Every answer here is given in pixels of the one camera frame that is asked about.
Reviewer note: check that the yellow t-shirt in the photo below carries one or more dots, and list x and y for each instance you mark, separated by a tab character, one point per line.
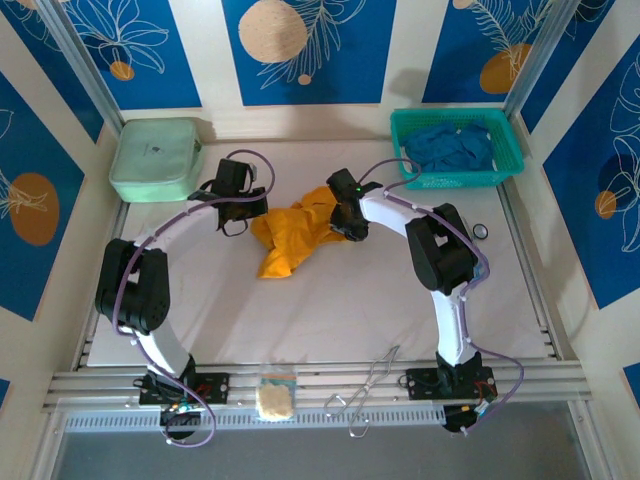
290	230

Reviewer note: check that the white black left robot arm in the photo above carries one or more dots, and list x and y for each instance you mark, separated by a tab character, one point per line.
125	280

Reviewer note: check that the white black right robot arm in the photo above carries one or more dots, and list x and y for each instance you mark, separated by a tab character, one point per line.
440	250

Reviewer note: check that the teal plastic basket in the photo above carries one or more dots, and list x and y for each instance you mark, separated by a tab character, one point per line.
415	182

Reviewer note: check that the mint green zip case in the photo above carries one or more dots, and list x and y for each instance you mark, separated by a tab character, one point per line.
150	160

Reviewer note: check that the blue t-shirt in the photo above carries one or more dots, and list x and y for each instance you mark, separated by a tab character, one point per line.
445	145

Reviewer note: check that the blue floral wall panel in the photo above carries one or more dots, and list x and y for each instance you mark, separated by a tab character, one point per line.
590	150
25	150
460	60
165	75
320	75

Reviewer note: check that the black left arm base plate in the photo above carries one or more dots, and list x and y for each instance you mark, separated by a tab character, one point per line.
215	387

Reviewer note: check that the aluminium frame rail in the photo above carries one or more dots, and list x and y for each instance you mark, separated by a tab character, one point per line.
320	380

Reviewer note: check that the aluminium frame post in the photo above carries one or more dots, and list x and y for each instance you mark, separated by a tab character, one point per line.
82	65
532	55

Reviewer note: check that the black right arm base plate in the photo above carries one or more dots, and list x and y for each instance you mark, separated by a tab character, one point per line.
420	385

